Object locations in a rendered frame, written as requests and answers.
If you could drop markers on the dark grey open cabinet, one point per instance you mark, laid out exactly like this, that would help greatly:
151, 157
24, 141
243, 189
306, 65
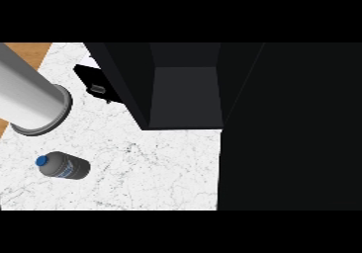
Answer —
185, 95

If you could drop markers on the large dark grey cabinet door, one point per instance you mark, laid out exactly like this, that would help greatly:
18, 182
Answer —
296, 131

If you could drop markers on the dark bottled water blue cap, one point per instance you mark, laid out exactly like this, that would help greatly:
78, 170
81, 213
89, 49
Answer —
64, 166

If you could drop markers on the grey cylindrical canister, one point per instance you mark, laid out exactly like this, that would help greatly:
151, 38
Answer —
28, 99

